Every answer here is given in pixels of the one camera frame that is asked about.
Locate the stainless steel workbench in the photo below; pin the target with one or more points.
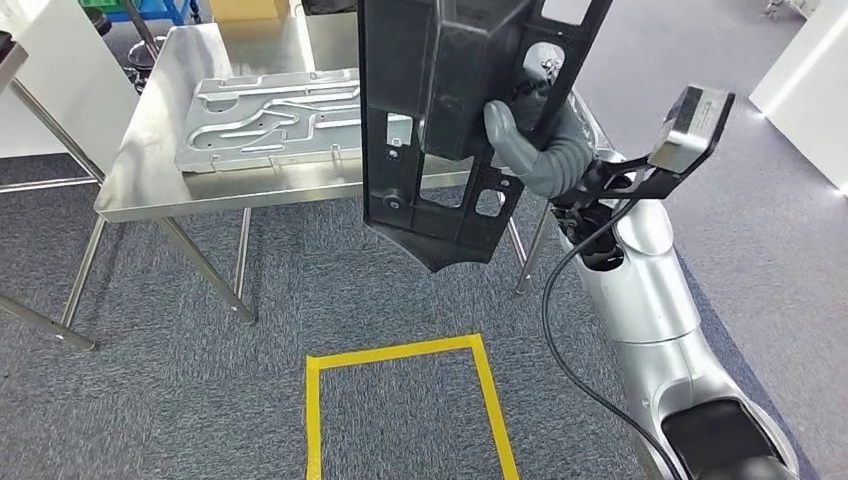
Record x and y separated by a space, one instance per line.
152 166

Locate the cardboard box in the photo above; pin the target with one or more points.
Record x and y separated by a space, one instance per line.
248 10

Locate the yellow floor tape square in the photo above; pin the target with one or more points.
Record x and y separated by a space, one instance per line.
312 424

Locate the white cabinet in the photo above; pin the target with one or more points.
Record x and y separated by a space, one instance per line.
66 79

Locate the black plastic panel part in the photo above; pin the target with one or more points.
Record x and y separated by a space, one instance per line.
397 99

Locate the stamped metal panel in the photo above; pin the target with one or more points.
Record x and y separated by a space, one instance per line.
265 132

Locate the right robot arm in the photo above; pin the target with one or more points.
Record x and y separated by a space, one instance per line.
662 298

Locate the white block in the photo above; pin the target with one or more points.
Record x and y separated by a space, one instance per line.
808 86

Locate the black right camera bracket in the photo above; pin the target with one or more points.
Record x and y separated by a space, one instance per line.
616 182

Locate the black chrome stool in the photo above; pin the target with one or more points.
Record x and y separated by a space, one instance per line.
146 63

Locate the blue metal cart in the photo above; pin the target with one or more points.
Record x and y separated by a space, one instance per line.
179 10

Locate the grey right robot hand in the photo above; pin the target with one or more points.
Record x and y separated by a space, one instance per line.
507 142

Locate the green plastic bin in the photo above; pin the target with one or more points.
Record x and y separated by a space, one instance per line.
102 5

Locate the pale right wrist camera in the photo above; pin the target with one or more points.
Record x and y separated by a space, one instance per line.
696 126

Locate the stainless steel table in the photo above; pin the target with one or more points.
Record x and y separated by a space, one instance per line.
46 322

